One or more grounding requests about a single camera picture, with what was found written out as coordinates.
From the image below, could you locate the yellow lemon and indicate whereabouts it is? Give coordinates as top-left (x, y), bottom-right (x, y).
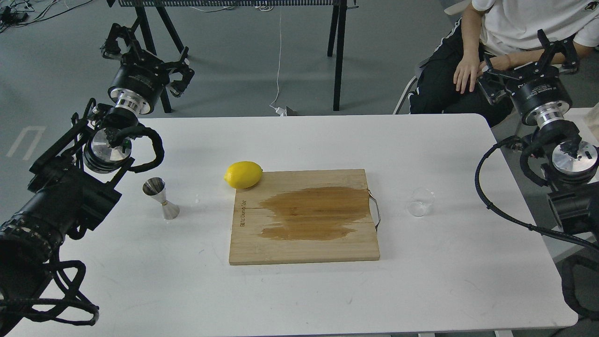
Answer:
top-left (223, 161), bottom-right (263, 189)

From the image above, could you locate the clear glass measuring cup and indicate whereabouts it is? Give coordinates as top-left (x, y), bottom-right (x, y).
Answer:
top-left (406, 187), bottom-right (436, 217)

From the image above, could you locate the seated person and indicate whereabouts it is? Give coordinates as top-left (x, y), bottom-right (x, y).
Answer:
top-left (410, 0), bottom-right (599, 127)

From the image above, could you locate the person's right hand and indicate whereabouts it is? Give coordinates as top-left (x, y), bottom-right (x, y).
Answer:
top-left (453, 51), bottom-right (487, 94)

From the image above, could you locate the steel double jigger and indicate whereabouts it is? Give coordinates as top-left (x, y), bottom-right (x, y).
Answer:
top-left (142, 177), bottom-right (180, 220)

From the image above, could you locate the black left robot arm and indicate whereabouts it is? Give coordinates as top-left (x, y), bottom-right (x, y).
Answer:
top-left (1, 23), bottom-right (195, 336)

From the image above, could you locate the black metal frame table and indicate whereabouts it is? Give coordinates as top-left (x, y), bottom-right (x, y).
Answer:
top-left (107, 0), bottom-right (351, 117)

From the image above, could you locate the white power cable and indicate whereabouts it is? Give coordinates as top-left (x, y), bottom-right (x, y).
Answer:
top-left (269, 5), bottom-right (297, 117)

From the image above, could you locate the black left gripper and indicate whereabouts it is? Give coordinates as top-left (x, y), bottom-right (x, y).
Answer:
top-left (100, 23), bottom-right (195, 115)

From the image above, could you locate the wooden cutting board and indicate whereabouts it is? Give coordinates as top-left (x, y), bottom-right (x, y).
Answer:
top-left (228, 168), bottom-right (380, 266)

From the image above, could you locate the office chair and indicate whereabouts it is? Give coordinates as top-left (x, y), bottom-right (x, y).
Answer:
top-left (392, 58), bottom-right (430, 115)

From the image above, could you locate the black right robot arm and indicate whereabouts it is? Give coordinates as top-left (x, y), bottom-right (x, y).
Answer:
top-left (475, 30), bottom-right (599, 253)

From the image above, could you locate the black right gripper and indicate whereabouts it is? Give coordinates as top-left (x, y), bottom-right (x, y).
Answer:
top-left (477, 29), bottom-right (580, 126)

